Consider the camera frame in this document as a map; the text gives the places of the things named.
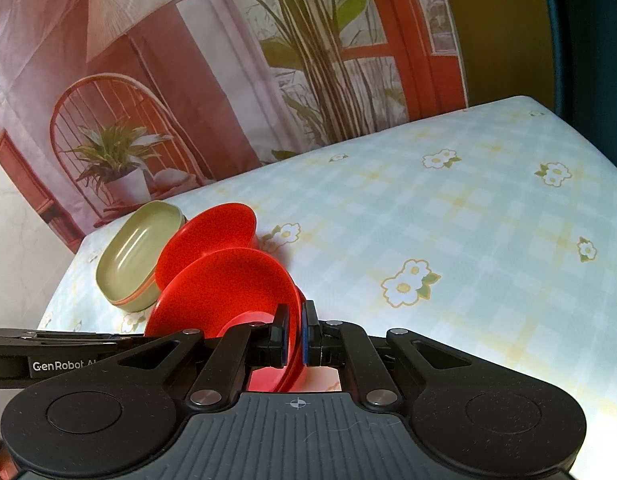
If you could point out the floral checked tablecloth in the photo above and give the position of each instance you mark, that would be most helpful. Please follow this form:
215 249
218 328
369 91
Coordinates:
438 240

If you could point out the person's left hand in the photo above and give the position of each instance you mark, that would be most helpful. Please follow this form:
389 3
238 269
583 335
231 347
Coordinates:
1 467

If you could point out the green square plate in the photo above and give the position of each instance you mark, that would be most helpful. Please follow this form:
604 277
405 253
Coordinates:
137 305
133 250

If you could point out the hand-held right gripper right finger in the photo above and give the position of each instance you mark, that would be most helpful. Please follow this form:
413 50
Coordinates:
308 335

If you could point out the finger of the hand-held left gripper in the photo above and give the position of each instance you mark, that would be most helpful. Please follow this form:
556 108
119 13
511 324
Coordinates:
73 340

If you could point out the printed room backdrop cloth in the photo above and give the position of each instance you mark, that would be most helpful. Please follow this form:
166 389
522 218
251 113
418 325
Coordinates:
213 85

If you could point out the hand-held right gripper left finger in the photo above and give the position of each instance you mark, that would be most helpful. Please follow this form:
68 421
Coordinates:
283 335

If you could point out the red bowl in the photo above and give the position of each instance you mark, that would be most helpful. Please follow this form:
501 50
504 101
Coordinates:
213 230
303 294
228 290

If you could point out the blue curtain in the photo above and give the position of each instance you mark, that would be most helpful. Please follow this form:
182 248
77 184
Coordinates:
593 50

